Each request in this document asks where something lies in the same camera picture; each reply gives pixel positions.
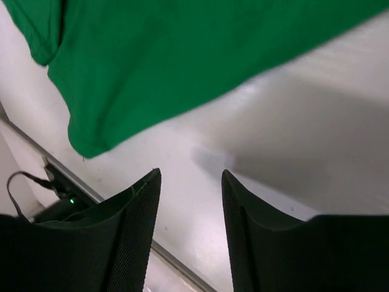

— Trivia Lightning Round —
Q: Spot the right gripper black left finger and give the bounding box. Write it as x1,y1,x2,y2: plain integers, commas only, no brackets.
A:
1,169,161,291

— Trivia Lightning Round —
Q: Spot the green t shirt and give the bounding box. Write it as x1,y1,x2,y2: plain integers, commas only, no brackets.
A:
4,1,388,158

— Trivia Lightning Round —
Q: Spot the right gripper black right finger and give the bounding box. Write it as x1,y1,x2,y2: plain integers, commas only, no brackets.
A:
221,170,388,291

